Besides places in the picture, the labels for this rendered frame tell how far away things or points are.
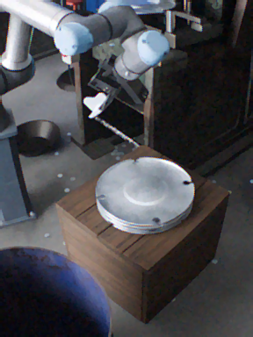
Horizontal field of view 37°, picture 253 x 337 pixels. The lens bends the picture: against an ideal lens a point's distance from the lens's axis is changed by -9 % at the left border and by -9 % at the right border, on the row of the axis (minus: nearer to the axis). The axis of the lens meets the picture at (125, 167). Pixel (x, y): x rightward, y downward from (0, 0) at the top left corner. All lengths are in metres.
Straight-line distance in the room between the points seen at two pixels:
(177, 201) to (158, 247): 0.16
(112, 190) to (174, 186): 0.18
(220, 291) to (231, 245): 0.24
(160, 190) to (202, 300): 0.46
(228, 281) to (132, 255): 0.51
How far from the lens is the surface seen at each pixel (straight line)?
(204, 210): 1.21
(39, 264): 1.01
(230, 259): 1.55
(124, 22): 0.90
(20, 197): 1.62
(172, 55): 1.43
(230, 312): 1.41
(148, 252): 1.09
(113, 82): 1.04
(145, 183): 1.22
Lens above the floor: 1.21
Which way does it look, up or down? 40 degrees down
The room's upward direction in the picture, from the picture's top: 2 degrees counter-clockwise
